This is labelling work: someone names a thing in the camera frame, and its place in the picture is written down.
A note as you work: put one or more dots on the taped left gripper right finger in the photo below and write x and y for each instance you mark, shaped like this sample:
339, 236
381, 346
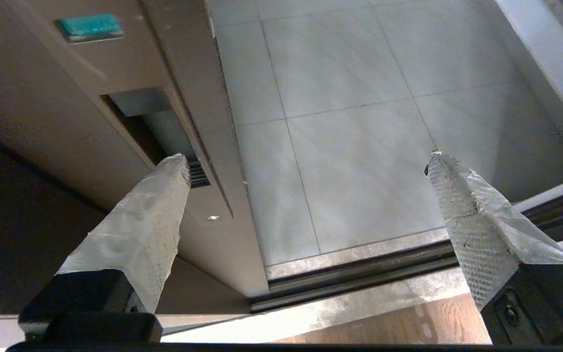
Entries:
487, 234

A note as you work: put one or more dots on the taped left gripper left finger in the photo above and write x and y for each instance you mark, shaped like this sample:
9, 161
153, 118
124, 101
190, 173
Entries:
140, 230

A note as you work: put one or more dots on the brown framed sliding glass door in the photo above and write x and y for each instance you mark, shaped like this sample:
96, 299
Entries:
42, 98

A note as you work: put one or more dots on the metal sliding door track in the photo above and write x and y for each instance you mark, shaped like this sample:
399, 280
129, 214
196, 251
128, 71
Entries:
359, 276

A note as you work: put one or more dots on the green rectangular sticker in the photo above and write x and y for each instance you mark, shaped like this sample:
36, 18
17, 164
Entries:
91, 27

